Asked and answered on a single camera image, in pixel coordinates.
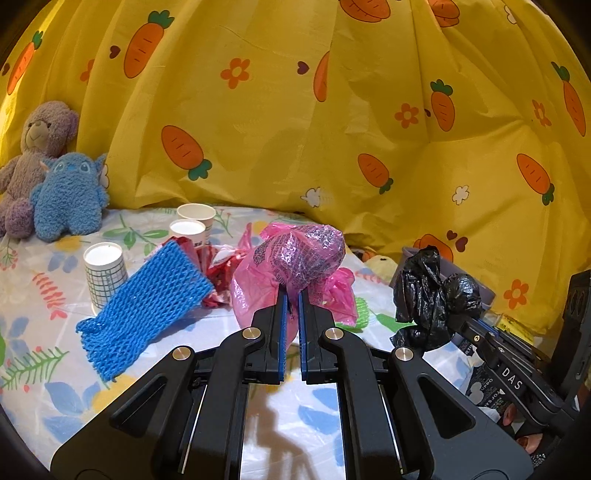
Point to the white grid-print paper cup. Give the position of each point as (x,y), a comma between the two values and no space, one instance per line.
(196,212)
(105,277)

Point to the pink plastic bag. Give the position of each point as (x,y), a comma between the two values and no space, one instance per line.
(300,258)

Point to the red wrapper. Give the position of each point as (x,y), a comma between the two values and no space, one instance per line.
(221,273)

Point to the black and orange toy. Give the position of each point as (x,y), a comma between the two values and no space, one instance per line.
(364,254)

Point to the yellow duck plush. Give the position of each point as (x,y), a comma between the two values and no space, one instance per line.
(383,267)

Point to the blue foam net sleeve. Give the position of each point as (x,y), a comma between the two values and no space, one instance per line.
(147,304)

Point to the black printed packet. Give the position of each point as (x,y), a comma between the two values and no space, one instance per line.
(489,392)

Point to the yellow carrot-print cloth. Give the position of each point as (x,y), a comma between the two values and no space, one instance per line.
(286,115)

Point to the orange-print paper cup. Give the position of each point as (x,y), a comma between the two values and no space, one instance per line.
(187,229)

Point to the grey plastic bin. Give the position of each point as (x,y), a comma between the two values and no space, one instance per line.
(464,267)

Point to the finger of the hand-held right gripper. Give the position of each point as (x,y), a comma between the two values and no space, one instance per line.
(508,339)
(475,339)

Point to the floral tablecloth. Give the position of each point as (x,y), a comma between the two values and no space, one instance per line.
(60,332)

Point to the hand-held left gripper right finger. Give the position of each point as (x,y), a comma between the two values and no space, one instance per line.
(302,337)

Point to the blue plush toy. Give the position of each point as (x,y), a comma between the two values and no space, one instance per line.
(69,198)

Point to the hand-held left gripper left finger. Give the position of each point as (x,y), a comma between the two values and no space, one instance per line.
(283,332)

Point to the purple teddy bear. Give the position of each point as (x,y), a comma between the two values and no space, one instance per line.
(44,134)

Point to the black plastic bag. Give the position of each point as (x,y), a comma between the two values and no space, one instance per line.
(425,295)

